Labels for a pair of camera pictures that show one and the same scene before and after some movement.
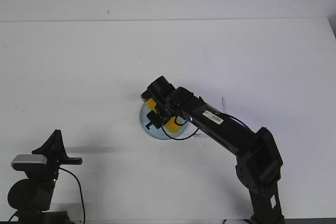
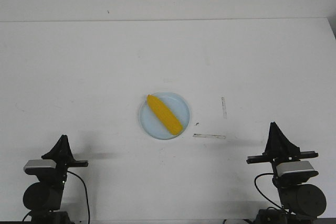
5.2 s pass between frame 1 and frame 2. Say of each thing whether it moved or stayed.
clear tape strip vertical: stayed
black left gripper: moved
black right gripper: moved
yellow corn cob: stayed
